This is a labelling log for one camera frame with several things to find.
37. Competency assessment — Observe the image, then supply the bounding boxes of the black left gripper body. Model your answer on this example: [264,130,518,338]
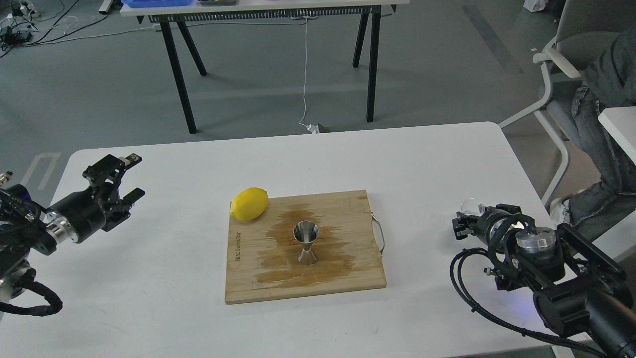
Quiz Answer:
[46,190,122,243]

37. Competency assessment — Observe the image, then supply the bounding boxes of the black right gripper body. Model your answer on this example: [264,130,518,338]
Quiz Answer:
[476,214,510,246]

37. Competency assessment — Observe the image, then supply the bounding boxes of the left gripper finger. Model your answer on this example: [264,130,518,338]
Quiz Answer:
[82,153,142,197]
[107,188,146,227]

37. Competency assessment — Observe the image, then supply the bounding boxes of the small clear glass cup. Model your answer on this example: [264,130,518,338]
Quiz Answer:
[460,197,486,217]

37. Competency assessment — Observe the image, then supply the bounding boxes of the steel double jigger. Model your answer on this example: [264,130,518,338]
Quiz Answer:
[293,220,319,267]

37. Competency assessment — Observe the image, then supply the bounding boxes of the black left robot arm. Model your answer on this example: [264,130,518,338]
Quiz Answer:
[0,154,145,317]

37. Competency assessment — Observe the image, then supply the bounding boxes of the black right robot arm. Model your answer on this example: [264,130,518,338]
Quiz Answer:
[450,202,636,358]

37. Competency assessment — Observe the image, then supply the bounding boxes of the yellow lemon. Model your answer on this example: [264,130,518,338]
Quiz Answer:
[230,187,268,222]

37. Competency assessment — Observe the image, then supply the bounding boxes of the wooden cutting board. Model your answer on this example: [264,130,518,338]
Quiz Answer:
[225,190,387,304]

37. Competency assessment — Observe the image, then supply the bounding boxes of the blue plastic tray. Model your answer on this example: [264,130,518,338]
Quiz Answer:
[121,0,192,8]

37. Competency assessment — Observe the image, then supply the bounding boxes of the seated person grey clothes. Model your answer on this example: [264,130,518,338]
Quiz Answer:
[549,22,636,242]

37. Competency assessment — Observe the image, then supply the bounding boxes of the background table black legs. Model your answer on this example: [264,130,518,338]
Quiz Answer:
[121,0,405,134]

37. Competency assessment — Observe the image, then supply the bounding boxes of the floor cables and adapters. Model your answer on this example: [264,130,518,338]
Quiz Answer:
[0,0,120,50]

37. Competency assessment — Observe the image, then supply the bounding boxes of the white hanging cable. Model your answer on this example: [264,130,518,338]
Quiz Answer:
[297,15,321,134]

